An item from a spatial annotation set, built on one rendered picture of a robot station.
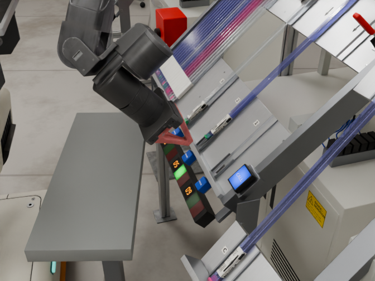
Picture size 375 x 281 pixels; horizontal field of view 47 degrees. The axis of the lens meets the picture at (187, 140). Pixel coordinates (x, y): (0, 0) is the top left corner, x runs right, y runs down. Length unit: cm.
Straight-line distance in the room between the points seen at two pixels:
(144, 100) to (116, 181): 53
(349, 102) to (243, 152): 25
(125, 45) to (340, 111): 46
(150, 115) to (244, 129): 37
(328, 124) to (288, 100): 63
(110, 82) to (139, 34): 8
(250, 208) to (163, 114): 30
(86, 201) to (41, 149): 132
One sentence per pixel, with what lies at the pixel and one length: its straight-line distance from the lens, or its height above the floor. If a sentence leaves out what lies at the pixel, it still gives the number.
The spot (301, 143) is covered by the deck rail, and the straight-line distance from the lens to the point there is 90.
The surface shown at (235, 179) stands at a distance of 87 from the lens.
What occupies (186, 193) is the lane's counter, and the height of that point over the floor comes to 65.
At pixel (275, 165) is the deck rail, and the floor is 80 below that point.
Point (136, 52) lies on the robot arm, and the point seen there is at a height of 109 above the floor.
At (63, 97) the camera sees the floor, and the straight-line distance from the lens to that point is 289.
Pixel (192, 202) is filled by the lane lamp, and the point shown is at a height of 66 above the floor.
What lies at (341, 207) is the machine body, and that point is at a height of 61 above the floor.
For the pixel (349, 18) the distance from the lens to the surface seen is 104.
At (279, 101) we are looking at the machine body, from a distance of 151.
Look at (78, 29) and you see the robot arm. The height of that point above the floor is 112.
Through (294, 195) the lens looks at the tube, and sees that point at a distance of 72.
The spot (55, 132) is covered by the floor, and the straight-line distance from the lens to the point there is 254.
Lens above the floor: 134
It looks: 35 degrees down
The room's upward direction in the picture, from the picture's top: straight up
